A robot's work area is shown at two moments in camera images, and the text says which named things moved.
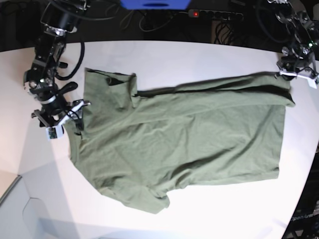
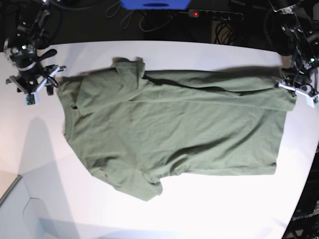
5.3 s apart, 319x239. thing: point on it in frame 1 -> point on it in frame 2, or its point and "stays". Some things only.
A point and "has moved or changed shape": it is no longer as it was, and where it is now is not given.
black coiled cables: x=225 y=34 stays
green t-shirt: x=136 y=149 has moved or changed shape
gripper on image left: x=57 y=117 -> x=29 y=81
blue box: x=155 y=4 stays
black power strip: x=215 y=15 stays
